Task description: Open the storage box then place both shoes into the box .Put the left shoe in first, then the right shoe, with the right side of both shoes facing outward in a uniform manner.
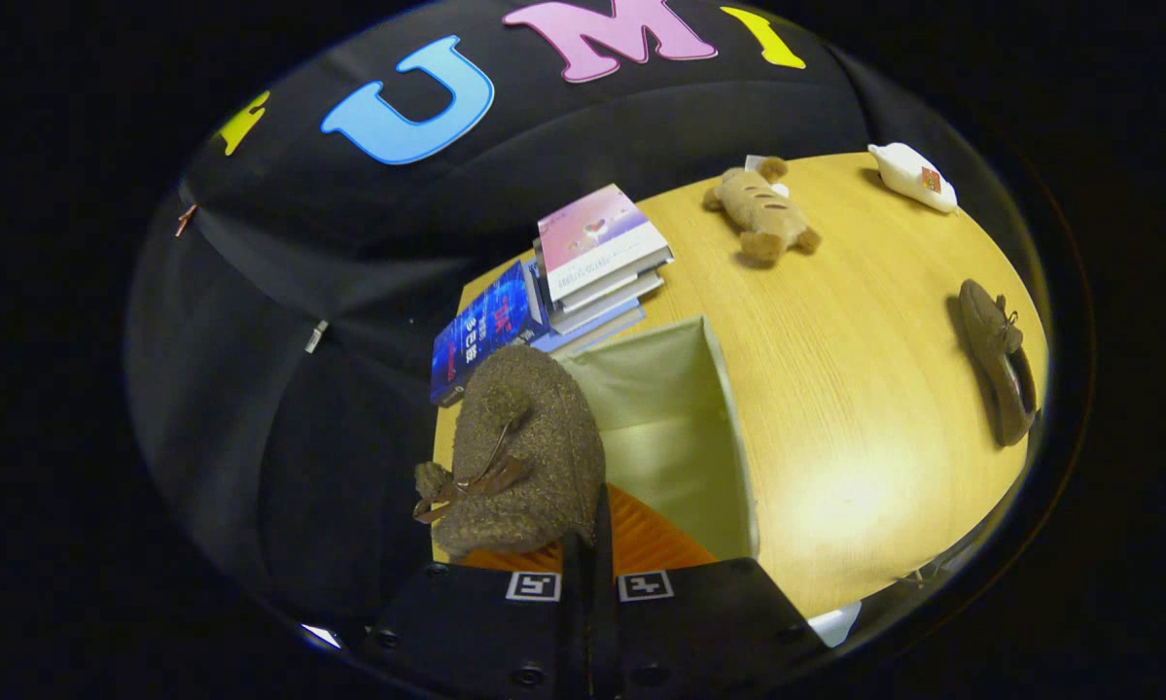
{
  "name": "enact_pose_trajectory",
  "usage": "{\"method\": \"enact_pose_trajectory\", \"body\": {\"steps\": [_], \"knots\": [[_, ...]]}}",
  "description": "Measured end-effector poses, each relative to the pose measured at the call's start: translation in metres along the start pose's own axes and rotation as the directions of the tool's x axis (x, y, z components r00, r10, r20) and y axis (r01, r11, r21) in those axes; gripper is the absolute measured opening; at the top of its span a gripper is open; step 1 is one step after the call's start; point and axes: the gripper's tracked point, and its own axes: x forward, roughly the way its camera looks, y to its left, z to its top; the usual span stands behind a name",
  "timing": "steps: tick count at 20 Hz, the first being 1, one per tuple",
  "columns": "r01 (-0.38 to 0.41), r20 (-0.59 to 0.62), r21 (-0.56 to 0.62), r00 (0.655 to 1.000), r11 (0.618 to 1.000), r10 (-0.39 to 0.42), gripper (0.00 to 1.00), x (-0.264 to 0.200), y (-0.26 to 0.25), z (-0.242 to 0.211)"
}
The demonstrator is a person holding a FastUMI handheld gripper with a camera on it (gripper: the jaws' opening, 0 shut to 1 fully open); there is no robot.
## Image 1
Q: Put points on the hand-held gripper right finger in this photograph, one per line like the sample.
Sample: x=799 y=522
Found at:
x=602 y=603

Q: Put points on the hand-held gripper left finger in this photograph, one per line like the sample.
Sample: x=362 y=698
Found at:
x=575 y=622

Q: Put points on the brown fuzzy slipper shoe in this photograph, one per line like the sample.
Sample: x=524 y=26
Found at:
x=534 y=437
x=981 y=331

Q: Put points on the green fabric storage box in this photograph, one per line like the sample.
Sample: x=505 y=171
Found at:
x=660 y=418

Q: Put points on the white paperback book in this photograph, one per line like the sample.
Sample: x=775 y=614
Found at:
x=597 y=321
x=612 y=295

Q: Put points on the blue cover book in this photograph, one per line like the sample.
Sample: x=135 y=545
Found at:
x=485 y=331

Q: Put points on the black backdrop cloth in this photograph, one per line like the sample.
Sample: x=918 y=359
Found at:
x=300 y=437

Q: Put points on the pink cover book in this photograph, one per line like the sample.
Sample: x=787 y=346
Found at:
x=597 y=233

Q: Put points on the silver clip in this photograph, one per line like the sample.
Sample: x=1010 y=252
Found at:
x=316 y=335

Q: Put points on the brown bread-shaped plush toy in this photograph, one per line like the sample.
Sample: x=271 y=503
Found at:
x=762 y=214

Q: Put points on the white plush toy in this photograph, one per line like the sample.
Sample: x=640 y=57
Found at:
x=908 y=175

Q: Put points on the reddish clip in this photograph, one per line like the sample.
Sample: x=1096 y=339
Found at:
x=186 y=220

